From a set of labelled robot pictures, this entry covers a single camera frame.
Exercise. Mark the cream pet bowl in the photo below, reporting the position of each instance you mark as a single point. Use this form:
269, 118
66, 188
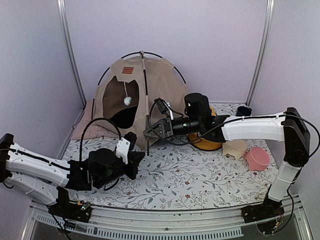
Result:
235, 148

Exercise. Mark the right aluminium frame post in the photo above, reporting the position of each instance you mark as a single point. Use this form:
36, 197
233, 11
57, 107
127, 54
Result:
268, 18

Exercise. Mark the yellow pet bowl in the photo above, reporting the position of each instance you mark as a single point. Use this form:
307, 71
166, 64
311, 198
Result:
204, 144

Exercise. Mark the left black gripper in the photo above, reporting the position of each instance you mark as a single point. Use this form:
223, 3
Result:
134, 159

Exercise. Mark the black tent pole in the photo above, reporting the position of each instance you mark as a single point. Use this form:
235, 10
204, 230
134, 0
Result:
160, 56
147, 117

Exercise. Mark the beige fabric pet tent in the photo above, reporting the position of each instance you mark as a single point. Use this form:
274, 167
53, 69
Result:
145, 100

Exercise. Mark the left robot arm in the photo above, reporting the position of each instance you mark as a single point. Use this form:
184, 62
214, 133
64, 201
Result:
48, 180

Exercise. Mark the pink checkered cushion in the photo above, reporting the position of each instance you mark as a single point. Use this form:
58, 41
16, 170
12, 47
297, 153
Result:
94, 130

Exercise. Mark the aluminium frame post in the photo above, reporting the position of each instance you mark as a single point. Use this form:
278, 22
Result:
268, 18
61, 7

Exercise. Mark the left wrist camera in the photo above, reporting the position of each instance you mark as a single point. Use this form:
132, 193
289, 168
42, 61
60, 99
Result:
124, 145

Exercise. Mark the left aluminium frame post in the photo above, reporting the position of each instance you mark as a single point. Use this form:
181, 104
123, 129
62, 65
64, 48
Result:
61, 7

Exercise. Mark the dark blue mug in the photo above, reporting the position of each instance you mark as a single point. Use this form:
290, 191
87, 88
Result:
243, 111

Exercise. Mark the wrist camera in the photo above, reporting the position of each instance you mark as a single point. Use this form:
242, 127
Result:
124, 145
164, 107

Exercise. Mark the front aluminium rail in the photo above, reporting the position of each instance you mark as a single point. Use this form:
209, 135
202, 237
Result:
111, 223

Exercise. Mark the pink pet bowl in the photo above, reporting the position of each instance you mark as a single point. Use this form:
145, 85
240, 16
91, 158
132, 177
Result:
257, 158

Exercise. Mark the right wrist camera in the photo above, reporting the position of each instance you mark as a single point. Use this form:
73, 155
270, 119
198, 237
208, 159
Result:
164, 107

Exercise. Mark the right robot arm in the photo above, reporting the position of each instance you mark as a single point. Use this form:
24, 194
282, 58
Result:
287, 127

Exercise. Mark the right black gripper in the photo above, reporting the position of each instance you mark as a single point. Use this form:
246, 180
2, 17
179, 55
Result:
166, 128

